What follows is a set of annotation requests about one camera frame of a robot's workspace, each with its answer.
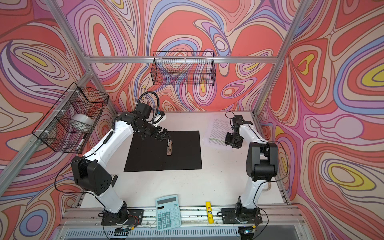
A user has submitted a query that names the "printed paper sheet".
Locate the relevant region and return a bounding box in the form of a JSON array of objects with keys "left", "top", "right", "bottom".
[{"left": 203, "top": 117, "right": 233, "bottom": 150}]

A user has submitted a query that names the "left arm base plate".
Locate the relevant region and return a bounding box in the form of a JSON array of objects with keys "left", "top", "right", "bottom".
[{"left": 98, "top": 209, "right": 144, "bottom": 227}]

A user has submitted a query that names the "clear tape roll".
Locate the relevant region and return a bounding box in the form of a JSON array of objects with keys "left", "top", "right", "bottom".
[{"left": 263, "top": 182, "right": 272, "bottom": 192}]

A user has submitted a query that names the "metal folder clip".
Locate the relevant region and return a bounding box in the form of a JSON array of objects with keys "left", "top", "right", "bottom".
[{"left": 167, "top": 140, "right": 173, "bottom": 156}]

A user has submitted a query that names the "yellow glue stick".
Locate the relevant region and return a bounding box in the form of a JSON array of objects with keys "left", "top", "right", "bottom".
[{"left": 206, "top": 201, "right": 214, "bottom": 224}]

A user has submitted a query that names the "teal calculator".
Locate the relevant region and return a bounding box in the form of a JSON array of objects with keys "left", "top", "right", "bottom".
[{"left": 156, "top": 195, "right": 182, "bottom": 232}]

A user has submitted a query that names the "back black wire basket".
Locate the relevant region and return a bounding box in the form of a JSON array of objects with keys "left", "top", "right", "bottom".
[{"left": 151, "top": 50, "right": 216, "bottom": 86}]

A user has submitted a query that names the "left black wire basket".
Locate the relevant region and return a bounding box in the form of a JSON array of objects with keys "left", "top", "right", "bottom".
[{"left": 32, "top": 83, "right": 109, "bottom": 154}]

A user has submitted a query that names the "black wire basket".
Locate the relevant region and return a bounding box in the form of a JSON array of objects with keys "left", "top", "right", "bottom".
[
  {"left": 32, "top": 83, "right": 109, "bottom": 154},
  {"left": 151, "top": 50, "right": 216, "bottom": 86}
]

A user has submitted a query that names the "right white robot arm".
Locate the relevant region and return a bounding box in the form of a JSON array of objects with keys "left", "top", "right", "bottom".
[{"left": 225, "top": 115, "right": 278, "bottom": 215}]

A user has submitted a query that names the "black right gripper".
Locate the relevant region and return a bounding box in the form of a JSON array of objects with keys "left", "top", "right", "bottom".
[{"left": 225, "top": 132, "right": 244, "bottom": 149}]

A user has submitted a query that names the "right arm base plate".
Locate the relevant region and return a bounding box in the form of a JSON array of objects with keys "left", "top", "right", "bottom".
[{"left": 221, "top": 208, "right": 263, "bottom": 226}]

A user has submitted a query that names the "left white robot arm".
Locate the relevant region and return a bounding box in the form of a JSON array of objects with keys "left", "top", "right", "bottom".
[{"left": 71, "top": 103, "right": 170, "bottom": 222}]

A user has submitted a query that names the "black marker in basket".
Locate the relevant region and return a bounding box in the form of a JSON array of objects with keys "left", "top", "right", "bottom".
[{"left": 76, "top": 135, "right": 87, "bottom": 153}]

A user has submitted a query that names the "black file folder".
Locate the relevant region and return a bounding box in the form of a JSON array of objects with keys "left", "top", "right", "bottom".
[{"left": 124, "top": 131, "right": 203, "bottom": 173}]

